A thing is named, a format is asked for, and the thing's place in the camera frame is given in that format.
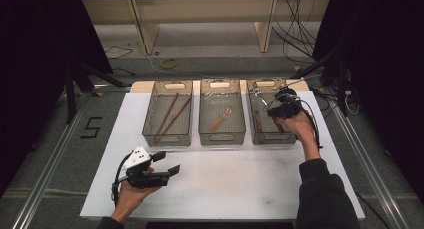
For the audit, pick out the brown wooden chopstick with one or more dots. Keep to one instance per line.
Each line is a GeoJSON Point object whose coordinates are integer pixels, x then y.
{"type": "Point", "coordinates": [178, 114]}
{"type": "Point", "coordinates": [167, 113]}

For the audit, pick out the person's right hand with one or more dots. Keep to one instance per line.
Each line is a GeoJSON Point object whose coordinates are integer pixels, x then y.
{"type": "Point", "coordinates": [300, 127]}

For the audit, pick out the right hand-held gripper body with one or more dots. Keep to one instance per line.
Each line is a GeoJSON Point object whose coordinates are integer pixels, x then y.
{"type": "Point", "coordinates": [288, 105]}

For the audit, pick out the aluminium floor rail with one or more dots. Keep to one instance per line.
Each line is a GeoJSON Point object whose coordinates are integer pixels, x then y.
{"type": "Point", "coordinates": [366, 165]}
{"type": "Point", "coordinates": [50, 169]}

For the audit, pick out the black tripod stand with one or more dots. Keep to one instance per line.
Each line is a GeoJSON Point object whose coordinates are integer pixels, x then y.
{"type": "Point", "coordinates": [70, 99]}

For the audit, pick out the black curtain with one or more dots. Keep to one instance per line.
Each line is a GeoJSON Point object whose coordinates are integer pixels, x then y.
{"type": "Point", "coordinates": [33, 72]}
{"type": "Point", "coordinates": [390, 72]}

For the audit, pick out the smoky transparent plastic bin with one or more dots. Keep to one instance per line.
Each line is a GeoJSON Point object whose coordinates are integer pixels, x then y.
{"type": "Point", "coordinates": [230, 125]}
{"type": "Point", "coordinates": [151, 122]}
{"type": "Point", "coordinates": [266, 135]}

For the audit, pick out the yellow tape roll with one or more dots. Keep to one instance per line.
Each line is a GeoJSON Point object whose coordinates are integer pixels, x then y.
{"type": "Point", "coordinates": [169, 63]}

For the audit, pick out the person's left hand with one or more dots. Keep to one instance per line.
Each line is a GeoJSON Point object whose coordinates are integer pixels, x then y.
{"type": "Point", "coordinates": [130, 199]}

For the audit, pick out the light wooden desk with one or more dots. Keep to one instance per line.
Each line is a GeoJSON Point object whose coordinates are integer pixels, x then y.
{"type": "Point", "coordinates": [200, 9]}

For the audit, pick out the white table cover sheet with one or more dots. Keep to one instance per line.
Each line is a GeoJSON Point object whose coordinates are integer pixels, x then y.
{"type": "Point", "coordinates": [216, 182]}

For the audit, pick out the black metal stand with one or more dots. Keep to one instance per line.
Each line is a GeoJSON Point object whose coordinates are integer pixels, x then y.
{"type": "Point", "coordinates": [341, 89]}

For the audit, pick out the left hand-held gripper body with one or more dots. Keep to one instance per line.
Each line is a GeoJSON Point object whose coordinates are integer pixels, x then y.
{"type": "Point", "coordinates": [138, 159]}

